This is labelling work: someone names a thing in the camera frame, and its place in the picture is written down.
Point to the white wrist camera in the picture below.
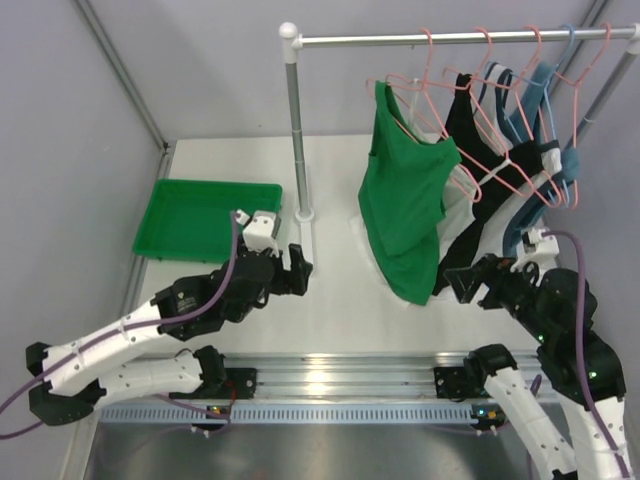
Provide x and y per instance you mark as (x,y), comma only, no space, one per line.
(259,231)
(538,245)

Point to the white clothes rack foot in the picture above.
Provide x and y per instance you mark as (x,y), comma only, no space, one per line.
(306,230)

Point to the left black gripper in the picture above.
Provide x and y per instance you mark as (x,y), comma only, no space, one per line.
(286,273)

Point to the green plastic tray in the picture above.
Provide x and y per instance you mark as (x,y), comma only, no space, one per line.
(189,220)

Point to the aluminium table edge rail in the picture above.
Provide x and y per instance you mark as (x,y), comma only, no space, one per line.
(343,377)

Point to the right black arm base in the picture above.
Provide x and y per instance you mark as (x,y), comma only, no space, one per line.
(453,384)

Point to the white blue trimmed tank top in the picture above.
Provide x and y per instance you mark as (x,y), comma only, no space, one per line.
(491,238)

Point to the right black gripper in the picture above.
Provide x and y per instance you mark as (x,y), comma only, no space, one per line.
(466,280)

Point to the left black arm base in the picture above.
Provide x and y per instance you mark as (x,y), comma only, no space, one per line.
(240,384)

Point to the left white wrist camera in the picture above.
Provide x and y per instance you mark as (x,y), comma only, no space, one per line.
(259,231)

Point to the green tank top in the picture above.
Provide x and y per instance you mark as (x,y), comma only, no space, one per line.
(405,200)

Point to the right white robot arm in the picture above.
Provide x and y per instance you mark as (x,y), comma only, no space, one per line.
(587,376)

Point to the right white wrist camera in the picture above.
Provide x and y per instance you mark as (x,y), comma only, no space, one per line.
(538,245)

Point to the pink wire hanger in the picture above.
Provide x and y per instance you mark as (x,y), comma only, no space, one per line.
(575,110)
(420,89)

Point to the white slotted cable duct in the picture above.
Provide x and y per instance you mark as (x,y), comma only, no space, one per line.
(352,414)

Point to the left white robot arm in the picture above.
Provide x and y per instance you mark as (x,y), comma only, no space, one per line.
(179,342)

